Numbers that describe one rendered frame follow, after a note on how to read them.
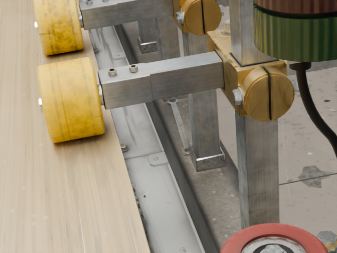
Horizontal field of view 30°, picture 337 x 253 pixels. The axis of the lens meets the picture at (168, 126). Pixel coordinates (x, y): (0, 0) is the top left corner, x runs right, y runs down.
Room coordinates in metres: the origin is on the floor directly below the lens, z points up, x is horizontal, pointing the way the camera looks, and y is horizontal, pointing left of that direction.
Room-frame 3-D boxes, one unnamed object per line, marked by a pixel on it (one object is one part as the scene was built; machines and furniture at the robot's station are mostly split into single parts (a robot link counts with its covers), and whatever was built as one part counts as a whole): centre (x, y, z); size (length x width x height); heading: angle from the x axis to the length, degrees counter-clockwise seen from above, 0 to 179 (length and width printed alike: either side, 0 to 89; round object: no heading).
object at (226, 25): (0.64, -0.08, 0.98); 0.02 x 0.02 x 0.01
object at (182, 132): (0.94, -0.02, 0.70); 0.20 x 0.02 x 0.01; 4
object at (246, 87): (0.59, -0.09, 0.95); 0.14 x 0.06 x 0.05; 9
